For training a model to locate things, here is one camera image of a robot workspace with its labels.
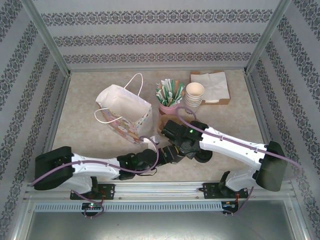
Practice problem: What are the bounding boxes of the pink holder cup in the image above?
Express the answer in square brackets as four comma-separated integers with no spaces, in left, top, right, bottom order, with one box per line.
[158,102,180,116]

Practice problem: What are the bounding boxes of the thin black cable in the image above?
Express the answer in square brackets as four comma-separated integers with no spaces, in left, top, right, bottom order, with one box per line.
[136,167,158,178]

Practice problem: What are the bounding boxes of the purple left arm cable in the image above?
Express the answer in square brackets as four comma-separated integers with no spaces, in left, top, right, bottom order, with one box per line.
[29,135,161,220]

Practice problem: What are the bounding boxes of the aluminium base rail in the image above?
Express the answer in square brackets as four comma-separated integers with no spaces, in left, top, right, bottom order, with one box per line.
[24,181,293,201]

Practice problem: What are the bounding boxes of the white green wrapped straw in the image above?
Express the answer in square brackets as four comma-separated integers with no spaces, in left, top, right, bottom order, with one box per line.
[164,78,176,101]
[159,79,171,101]
[155,88,167,104]

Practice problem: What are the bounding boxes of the white paper napkins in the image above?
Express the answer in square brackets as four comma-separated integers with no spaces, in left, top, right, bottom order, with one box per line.
[191,72,230,102]

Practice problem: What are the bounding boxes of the brown pulp cup carrier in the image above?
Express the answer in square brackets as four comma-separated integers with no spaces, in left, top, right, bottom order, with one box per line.
[156,114,201,137]

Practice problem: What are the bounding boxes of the black plastic cup lid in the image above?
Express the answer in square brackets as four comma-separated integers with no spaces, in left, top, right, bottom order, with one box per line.
[196,149,214,164]

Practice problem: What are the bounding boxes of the aluminium frame post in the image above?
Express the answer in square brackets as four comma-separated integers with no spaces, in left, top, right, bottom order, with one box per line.
[21,0,73,77]
[242,0,293,76]

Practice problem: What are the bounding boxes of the patterned paper gift bag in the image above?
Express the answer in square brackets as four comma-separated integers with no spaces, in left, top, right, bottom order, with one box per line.
[94,72,153,146]

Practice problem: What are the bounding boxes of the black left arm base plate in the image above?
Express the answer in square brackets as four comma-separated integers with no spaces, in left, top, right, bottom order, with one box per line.
[69,183,116,201]

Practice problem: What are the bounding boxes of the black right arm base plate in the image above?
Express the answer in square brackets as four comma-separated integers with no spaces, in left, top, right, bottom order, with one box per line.
[202,182,248,200]

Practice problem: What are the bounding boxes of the small circuit board green light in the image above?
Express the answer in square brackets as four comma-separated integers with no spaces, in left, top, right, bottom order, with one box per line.
[81,202,102,210]

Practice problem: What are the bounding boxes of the white paper cup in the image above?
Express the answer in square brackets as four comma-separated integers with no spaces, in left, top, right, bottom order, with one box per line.
[185,82,205,99]
[184,98,202,107]
[185,93,203,103]
[184,96,203,105]
[185,91,204,101]
[184,99,202,117]

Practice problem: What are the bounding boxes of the slotted grey cable duct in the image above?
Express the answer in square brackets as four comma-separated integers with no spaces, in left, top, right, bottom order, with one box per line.
[33,201,238,213]

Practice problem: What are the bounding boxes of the brown cardboard napkin tray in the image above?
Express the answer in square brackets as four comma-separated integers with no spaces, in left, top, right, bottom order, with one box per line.
[190,71,231,106]

